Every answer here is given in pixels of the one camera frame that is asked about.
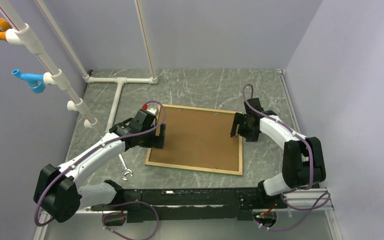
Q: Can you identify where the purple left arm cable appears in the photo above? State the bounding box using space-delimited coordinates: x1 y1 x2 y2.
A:
33 100 167 240

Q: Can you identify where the white PVC pipe stand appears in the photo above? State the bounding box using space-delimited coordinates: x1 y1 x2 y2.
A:
0 0 158 136

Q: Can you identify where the brown fibreboard backing board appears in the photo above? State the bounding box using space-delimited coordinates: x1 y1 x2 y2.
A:
148 106 242 172

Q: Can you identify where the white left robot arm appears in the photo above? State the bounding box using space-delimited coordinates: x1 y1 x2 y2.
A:
33 105 166 223

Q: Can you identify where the light wooden picture frame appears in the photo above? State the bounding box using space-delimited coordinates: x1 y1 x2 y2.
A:
144 103 244 176

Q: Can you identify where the blue pipe fitting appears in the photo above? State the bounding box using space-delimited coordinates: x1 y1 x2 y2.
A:
12 69 46 94

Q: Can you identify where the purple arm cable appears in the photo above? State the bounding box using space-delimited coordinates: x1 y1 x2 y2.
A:
242 83 331 232
33 100 167 240

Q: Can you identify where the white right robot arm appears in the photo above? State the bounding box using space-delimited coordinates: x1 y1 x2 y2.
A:
230 98 326 208

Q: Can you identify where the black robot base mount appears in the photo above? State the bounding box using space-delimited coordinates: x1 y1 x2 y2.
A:
91 187 287 223

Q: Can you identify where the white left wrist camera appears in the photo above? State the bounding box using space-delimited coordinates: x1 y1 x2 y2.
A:
139 104 159 126

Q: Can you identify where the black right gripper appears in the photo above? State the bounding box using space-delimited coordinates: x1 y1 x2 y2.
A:
230 112 259 142

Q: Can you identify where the silver open-end wrench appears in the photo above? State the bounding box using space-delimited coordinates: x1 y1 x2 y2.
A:
118 154 133 181

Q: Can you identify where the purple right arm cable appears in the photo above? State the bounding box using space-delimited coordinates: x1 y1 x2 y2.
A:
242 83 331 232

